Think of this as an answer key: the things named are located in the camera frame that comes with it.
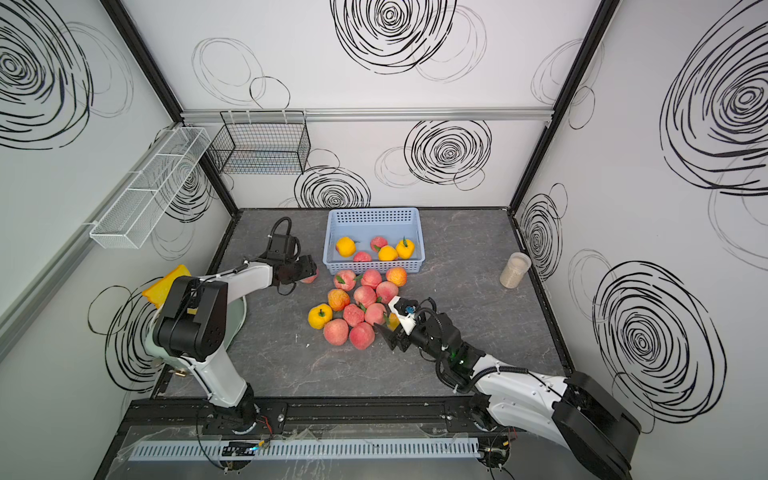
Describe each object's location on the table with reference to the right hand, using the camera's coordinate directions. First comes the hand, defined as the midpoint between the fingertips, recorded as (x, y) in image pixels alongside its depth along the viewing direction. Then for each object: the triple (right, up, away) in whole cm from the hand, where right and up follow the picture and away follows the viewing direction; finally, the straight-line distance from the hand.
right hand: (386, 315), depth 77 cm
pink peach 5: (-10, -2, +10) cm, 14 cm away
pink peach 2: (-24, +7, +17) cm, 30 cm away
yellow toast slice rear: (-56, +7, -4) cm, 57 cm away
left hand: (-27, +10, +22) cm, 36 cm away
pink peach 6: (-3, -2, +9) cm, 10 cm away
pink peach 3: (-5, +8, +17) cm, 19 cm away
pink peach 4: (-7, +3, +13) cm, 15 cm away
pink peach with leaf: (-13, +7, +16) cm, 22 cm away
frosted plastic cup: (+40, +9, +16) cm, 44 cm away
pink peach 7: (-14, -6, +5) cm, 17 cm away
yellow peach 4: (-20, -2, +9) cm, 22 cm away
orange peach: (+3, +8, +17) cm, 19 cm away
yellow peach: (-14, +17, +27) cm, 35 cm away
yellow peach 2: (0, +15, +23) cm, 27 cm away
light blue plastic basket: (-10, +25, +37) cm, 46 cm away
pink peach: (-8, +13, +22) cm, 27 cm away
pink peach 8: (-7, -7, +5) cm, 11 cm away
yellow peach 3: (+6, +16, +24) cm, 30 cm away
